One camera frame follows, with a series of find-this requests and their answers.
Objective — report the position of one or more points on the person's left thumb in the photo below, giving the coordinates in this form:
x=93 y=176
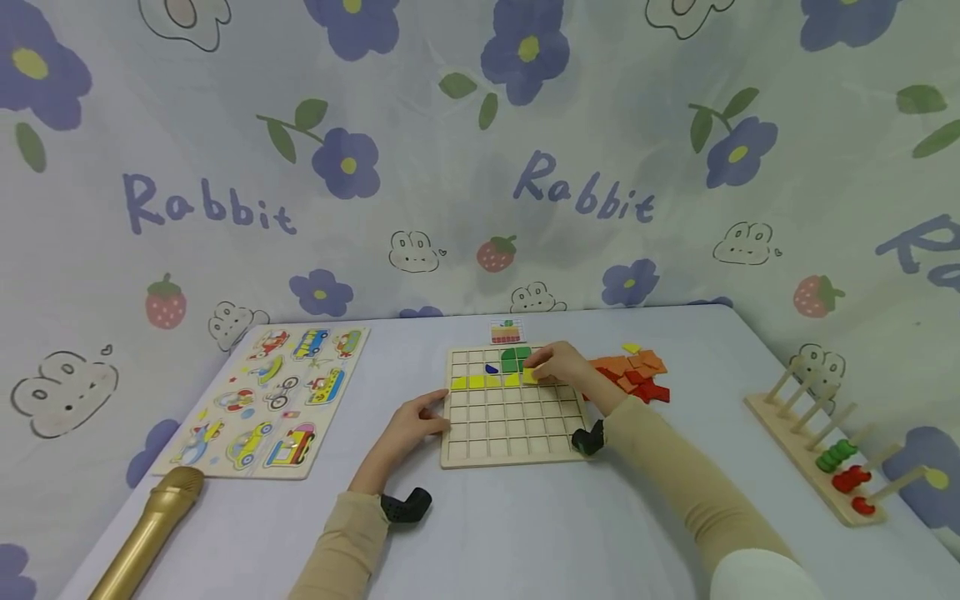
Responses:
x=433 y=398

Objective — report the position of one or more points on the red bead stack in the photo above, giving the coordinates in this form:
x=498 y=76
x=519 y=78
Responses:
x=851 y=479

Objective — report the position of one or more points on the person's left forearm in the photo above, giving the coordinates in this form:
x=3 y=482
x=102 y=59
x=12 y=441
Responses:
x=341 y=550

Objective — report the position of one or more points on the person's right hand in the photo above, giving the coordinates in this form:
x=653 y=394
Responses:
x=574 y=371

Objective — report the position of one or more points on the single red bead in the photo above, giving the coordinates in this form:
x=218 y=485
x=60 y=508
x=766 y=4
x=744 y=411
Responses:
x=863 y=505

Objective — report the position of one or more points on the green bead stack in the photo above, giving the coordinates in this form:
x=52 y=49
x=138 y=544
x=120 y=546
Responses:
x=837 y=455

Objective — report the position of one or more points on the black wrist band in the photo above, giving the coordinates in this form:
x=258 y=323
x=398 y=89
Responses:
x=589 y=438
x=405 y=505

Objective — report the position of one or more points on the person's left fingers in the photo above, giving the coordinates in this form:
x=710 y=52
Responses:
x=436 y=426

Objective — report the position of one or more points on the wooden grid board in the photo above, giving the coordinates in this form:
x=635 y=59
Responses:
x=510 y=425

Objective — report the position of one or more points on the person's right thumb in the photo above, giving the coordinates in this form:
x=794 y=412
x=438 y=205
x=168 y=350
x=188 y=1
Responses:
x=549 y=379

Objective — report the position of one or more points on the pattern card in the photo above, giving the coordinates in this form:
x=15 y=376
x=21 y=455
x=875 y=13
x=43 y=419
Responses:
x=507 y=332

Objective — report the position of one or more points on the person's left hand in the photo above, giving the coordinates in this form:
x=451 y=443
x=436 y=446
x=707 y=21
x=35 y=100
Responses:
x=401 y=433

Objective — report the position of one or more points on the person's right fingers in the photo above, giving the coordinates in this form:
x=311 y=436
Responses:
x=546 y=358

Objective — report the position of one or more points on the wooden vehicle puzzle board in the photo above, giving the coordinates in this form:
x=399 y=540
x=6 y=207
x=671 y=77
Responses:
x=270 y=400

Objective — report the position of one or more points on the gold microphone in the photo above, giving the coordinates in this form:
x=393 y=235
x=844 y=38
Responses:
x=150 y=533

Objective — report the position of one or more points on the pile of orange red tiles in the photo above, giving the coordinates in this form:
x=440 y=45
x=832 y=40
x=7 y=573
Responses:
x=637 y=377

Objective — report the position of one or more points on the wooden peg rack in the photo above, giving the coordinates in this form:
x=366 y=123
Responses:
x=817 y=442

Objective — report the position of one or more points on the person's right forearm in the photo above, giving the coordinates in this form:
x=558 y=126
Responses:
x=690 y=492

